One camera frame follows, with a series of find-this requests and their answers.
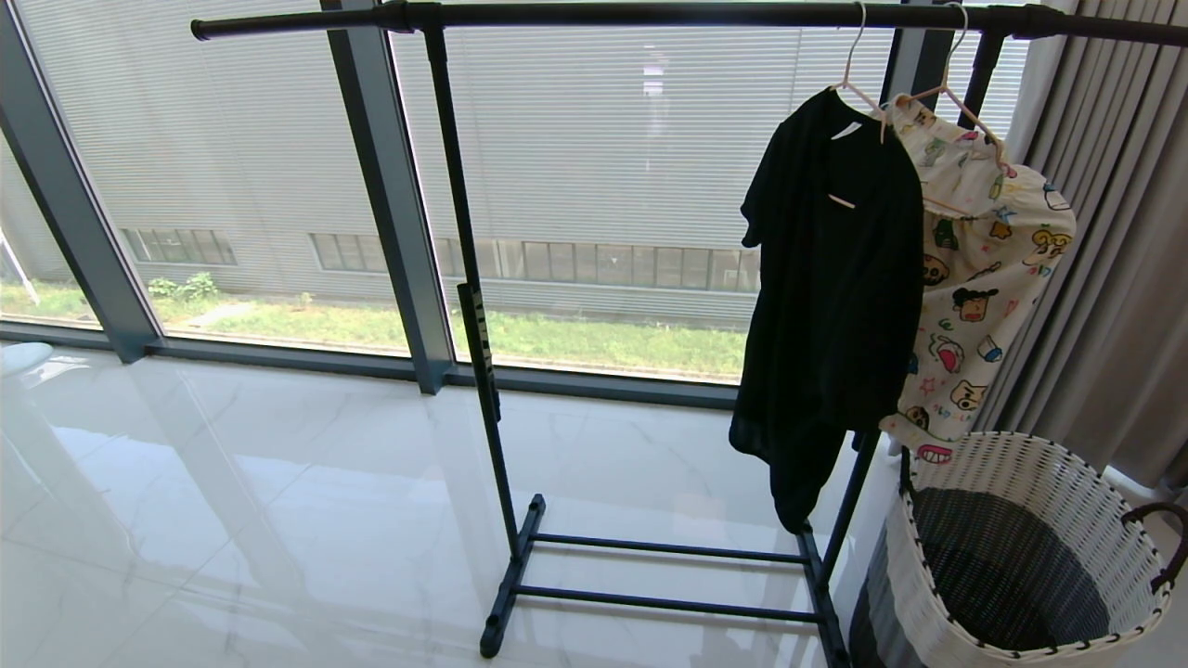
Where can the black garment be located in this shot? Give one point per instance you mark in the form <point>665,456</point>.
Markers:
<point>835,297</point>

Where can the pink clothes hanger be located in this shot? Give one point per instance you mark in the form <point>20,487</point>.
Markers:
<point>848,70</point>
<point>947,88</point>

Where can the cream printed garment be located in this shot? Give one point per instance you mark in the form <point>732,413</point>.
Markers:
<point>984,278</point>

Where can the black clothes rack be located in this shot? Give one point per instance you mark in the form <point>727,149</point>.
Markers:
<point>650,14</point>

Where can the white laundry basket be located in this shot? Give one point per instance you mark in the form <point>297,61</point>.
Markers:
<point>1039,473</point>

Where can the window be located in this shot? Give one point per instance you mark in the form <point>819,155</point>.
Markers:
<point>390,186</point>

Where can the beige curtain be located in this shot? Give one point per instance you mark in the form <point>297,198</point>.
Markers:
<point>1123,232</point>

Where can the white rounded object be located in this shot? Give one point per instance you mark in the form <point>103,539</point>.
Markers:
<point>23,357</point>

